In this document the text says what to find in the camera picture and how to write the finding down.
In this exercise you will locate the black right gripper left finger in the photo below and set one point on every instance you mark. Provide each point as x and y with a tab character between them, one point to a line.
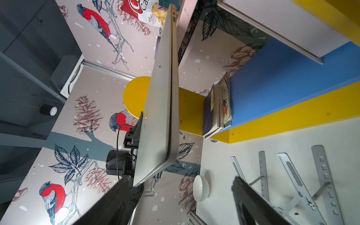
111	209

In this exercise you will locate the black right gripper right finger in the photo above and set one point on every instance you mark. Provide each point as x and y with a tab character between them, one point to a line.
251	208

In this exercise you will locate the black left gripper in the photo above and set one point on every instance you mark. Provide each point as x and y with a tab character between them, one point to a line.
122	164

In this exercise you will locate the silver laptop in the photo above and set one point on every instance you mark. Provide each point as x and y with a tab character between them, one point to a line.
159	138

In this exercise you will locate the silver folding laptop stand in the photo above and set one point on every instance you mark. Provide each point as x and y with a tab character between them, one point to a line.
322	207

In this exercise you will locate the white ceramic bowl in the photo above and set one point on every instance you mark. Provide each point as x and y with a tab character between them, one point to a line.
201	189

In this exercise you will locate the dark blue book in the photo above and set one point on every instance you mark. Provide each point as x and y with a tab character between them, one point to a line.
211	112

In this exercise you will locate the red Chuba chips bag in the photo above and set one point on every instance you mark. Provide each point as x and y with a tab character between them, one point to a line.
149	12

